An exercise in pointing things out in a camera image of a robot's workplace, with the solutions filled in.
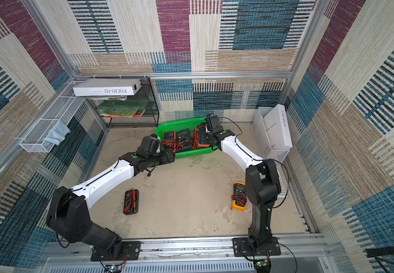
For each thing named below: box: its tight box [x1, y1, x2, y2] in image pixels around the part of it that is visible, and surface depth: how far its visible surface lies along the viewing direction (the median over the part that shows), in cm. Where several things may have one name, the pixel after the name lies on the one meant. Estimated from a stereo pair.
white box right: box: [262, 104, 293, 150], surface depth 93 cm
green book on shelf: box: [96, 100, 149, 118], surface depth 101 cm
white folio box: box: [72, 77, 143, 97], surface depth 81 cm
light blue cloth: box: [42, 120, 71, 149], surface depth 69 cm
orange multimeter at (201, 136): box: [195, 124, 211, 147], surface depth 85 cm
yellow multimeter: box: [231, 181, 248, 211], surface depth 86 cm
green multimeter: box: [176, 128, 192, 153], surface depth 102 cm
